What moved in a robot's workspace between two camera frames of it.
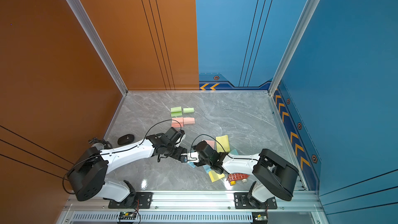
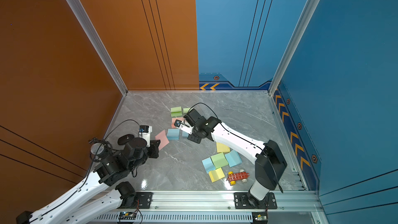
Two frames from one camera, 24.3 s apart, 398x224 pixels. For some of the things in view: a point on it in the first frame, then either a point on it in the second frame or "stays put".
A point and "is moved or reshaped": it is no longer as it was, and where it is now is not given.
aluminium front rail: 93,207 stays put
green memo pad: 176,111 stays put
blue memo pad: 207,168 stays put
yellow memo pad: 224,141 stays put
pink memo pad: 211,143 is moved or reshaped
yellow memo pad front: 214,176 stays put
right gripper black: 199,164 -> 191,137
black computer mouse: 126,139 stays put
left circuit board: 127,215 stays put
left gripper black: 181,150 -> 154,146
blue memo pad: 192,164 -> 173,134
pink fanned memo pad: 174,123 stays put
